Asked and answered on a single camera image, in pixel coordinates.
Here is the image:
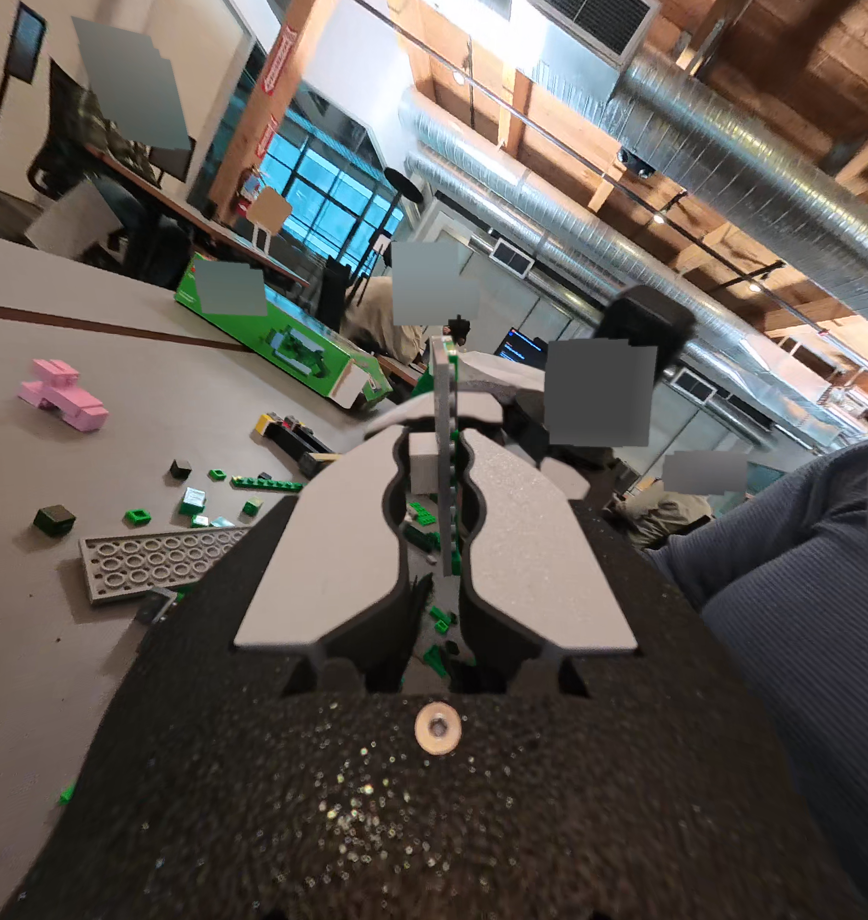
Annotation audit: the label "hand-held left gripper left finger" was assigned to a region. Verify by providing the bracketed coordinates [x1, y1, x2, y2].
[232, 430, 411, 660]

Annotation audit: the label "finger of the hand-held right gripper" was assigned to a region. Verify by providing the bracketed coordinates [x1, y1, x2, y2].
[364, 394, 507, 441]
[457, 352, 548, 393]

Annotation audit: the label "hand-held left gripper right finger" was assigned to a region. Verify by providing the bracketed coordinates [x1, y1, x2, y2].
[461, 429, 639, 656]

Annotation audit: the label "grey brick plate green tiles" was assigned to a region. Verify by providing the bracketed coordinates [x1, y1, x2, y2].
[408, 334, 471, 578]

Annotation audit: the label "person's right forearm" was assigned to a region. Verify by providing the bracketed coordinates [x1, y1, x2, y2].
[646, 442, 868, 910]

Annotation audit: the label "grey desk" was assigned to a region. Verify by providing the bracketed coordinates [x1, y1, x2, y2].
[0, 230, 420, 920]

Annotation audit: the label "wooden desk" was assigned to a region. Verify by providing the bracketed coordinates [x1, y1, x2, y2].
[85, 144, 310, 288]

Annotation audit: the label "dark monitor screen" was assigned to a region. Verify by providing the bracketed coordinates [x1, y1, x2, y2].
[497, 327, 550, 365]

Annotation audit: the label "white air vent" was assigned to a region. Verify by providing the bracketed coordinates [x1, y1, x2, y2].
[490, 237, 537, 279]

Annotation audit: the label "black brick assembly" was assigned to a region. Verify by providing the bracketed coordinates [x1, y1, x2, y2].
[254, 412, 336, 479]

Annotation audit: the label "green brick set box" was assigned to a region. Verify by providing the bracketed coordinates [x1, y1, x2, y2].
[175, 252, 393, 412]

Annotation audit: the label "plain grey brick plate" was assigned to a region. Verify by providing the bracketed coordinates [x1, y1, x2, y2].
[79, 526, 256, 608]

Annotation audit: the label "pile of loose green bricks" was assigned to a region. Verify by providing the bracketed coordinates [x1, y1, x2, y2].
[123, 466, 478, 680]

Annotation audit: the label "black floor lamp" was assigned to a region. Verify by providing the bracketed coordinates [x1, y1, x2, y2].
[365, 167, 425, 288]

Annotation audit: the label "tan board stand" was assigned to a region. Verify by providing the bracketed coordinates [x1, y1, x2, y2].
[249, 185, 293, 254]

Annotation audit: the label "large glass window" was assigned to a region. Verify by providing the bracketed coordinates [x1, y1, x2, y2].
[257, 129, 406, 254]

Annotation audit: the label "pink brick pig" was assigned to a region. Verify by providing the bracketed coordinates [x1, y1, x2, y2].
[18, 359, 110, 432]

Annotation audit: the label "wooden pillar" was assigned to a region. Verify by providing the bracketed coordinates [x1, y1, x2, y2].
[211, 0, 334, 209]

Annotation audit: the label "black floor stand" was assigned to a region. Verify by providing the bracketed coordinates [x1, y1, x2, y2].
[0, 0, 48, 189]

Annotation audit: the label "silver air duct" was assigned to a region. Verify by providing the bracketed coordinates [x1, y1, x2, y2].
[613, 50, 868, 277]
[398, 86, 868, 450]

